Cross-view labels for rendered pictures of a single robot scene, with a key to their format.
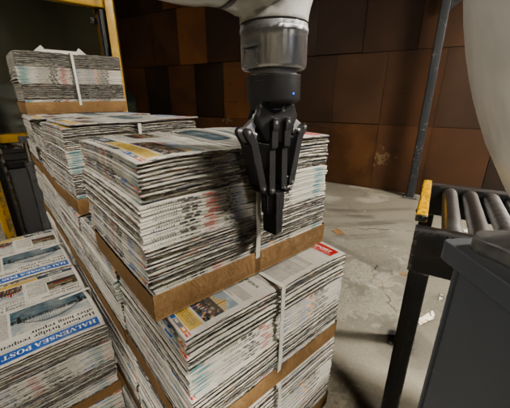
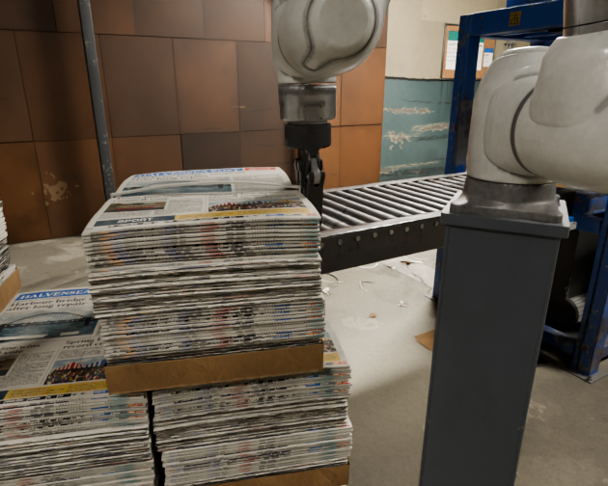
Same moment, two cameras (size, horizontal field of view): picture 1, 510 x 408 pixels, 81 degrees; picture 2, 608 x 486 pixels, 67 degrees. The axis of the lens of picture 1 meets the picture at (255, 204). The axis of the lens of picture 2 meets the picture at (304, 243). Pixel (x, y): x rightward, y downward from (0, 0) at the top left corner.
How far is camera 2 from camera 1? 0.64 m
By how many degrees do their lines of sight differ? 57
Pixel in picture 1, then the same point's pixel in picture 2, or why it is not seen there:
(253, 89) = (313, 138)
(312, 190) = not seen: hidden behind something
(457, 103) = (131, 105)
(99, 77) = not seen: outside the picture
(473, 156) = (168, 168)
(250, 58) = (313, 113)
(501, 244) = (468, 204)
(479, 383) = (475, 273)
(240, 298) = not seen: hidden behind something
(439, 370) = (448, 285)
